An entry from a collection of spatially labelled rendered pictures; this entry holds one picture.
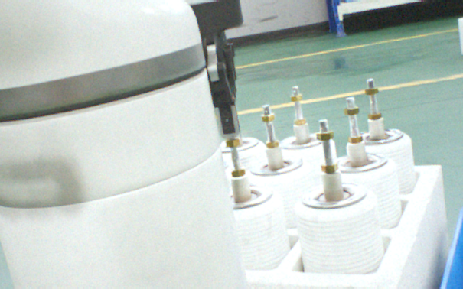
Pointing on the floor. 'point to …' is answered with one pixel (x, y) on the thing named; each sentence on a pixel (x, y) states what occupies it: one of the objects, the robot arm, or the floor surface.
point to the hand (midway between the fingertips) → (228, 120)
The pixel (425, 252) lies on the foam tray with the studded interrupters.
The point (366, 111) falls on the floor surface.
